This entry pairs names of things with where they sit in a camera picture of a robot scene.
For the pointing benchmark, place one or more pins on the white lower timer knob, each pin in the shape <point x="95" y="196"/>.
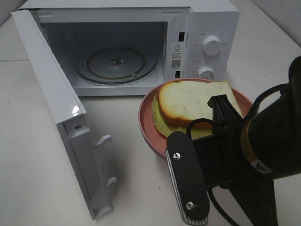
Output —
<point x="206" y="72"/>

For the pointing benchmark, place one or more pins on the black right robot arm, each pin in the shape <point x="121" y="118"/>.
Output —
<point x="277" y="111"/>

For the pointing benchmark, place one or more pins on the white microwave oven body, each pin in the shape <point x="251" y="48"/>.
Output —
<point x="171" y="29"/>

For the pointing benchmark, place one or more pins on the toast sandwich with lettuce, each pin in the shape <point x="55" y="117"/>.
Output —
<point x="176" y="104"/>

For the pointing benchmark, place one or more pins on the white upper power knob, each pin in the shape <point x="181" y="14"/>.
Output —
<point x="211" y="45"/>

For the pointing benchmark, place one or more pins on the glass microwave turntable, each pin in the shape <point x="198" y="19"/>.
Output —
<point x="117" y="65"/>

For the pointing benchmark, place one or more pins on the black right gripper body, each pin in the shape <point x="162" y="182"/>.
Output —
<point x="241" y="153"/>

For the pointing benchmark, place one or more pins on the white microwave door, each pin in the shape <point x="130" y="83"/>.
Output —
<point x="89" y="158"/>

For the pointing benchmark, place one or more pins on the pink round plate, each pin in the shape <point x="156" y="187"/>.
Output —
<point x="155" y="140"/>

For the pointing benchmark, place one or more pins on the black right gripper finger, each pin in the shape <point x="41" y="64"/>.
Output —
<point x="257" y="200"/>
<point x="224" y="114"/>

